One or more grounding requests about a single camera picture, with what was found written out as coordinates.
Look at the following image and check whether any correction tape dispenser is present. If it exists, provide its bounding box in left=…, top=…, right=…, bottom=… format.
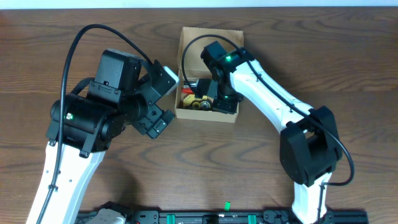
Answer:
left=190, top=99, right=212, bottom=111

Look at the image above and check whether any yellow sticky note pad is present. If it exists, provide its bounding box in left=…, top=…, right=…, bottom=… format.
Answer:
left=183, top=94, right=195, bottom=107

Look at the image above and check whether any brown cardboard box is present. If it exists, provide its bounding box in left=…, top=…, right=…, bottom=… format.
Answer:
left=175, top=27, right=244, bottom=123

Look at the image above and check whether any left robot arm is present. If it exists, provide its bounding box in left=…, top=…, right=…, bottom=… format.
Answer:
left=27, top=49, right=179, bottom=223

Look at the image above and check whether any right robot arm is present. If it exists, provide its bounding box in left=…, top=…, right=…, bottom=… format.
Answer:
left=200, top=41, right=342, bottom=223

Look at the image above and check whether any small green clip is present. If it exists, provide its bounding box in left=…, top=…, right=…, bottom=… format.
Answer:
left=224, top=202, right=231, bottom=212

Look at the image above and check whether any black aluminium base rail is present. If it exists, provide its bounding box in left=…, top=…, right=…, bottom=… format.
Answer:
left=74, top=202, right=368, bottom=224

